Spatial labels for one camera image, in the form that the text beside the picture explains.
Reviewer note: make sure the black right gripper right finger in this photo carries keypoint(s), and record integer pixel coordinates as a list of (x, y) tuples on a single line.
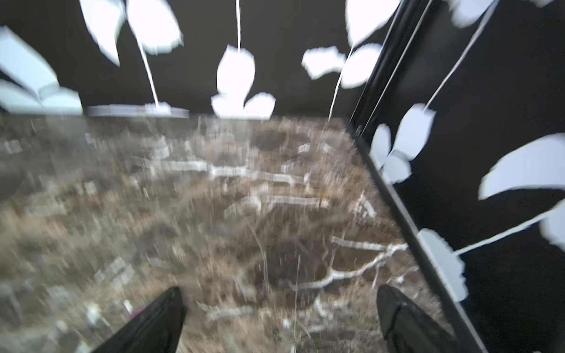
[(407, 328)]

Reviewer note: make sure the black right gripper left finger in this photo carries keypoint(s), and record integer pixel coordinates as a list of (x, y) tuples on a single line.
[(157, 328)]

